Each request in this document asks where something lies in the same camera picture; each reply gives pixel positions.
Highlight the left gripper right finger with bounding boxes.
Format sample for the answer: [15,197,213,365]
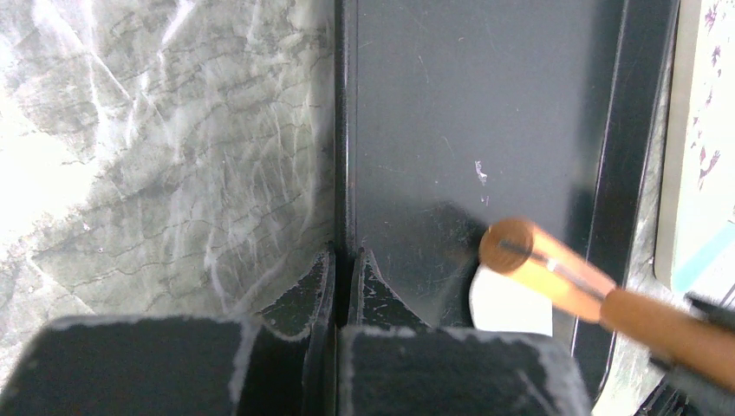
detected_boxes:
[338,249,592,415]

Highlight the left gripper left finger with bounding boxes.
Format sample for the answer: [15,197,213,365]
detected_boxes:
[1,248,335,415]

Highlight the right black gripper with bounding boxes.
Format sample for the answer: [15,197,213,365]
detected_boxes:
[641,294,734,415]

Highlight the wooden double-ended dough roller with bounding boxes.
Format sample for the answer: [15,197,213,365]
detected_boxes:
[478,218,735,392]

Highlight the white dough ball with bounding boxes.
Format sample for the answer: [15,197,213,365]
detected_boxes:
[468,265,553,336]

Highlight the black baking tray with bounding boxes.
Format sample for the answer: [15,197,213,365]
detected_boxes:
[333,0,681,397]

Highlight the green floral tray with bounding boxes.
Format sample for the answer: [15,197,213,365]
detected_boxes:
[654,1,734,292]

